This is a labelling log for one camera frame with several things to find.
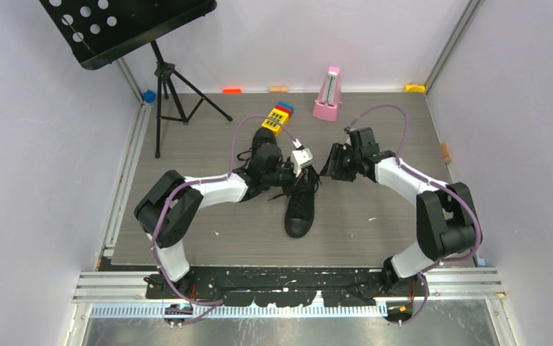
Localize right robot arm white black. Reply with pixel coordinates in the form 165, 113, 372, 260
320, 128, 482, 296

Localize blue corner block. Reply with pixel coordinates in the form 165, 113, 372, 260
142, 90, 156, 105

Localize black canvas shoe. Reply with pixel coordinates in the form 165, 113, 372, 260
263, 166, 321, 239
236, 127, 277, 171

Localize pink metronome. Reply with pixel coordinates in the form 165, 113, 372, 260
312, 66, 342, 122

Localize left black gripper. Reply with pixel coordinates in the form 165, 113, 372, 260
262, 159, 311, 199

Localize black music stand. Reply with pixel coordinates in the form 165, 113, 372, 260
41, 0, 233, 134

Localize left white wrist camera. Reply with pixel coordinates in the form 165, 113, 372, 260
291, 138, 314, 177

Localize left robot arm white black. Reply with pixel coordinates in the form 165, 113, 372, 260
133, 144, 307, 298

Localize tan wooden block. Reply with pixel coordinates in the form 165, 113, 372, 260
268, 86, 288, 93

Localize orange block at wall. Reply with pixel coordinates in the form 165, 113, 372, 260
222, 88, 242, 94

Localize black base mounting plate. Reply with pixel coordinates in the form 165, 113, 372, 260
143, 266, 428, 308

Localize wooden block right edge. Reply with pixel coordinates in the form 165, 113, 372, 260
440, 143, 452, 164

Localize yellow toy brick block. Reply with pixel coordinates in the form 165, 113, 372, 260
261, 102, 294, 136

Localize yellow corner block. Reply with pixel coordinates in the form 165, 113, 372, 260
404, 84, 426, 94

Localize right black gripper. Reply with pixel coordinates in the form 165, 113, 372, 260
320, 143, 362, 182

